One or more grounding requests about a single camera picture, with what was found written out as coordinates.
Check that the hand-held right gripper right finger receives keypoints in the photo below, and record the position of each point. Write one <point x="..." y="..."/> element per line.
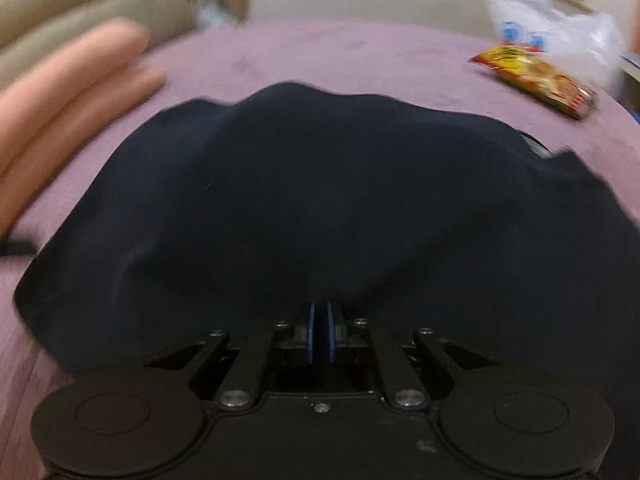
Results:
<point x="331" y="335"/>

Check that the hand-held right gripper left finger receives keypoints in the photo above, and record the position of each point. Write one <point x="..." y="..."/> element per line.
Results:
<point x="312" y="335"/>

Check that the black hoodie with white stripes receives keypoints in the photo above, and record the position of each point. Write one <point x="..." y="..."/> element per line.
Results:
<point x="325" y="200"/>

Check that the bed with purple sheet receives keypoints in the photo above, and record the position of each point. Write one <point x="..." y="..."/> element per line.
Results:
<point x="350" y="55"/>

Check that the yellow red snack packet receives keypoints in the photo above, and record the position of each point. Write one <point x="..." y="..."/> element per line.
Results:
<point x="537" y="79"/>

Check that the folded pink blanket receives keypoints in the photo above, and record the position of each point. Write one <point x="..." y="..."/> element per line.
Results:
<point x="55" y="120"/>

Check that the white plastic bag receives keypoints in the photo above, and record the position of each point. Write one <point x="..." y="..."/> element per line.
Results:
<point x="550" y="25"/>

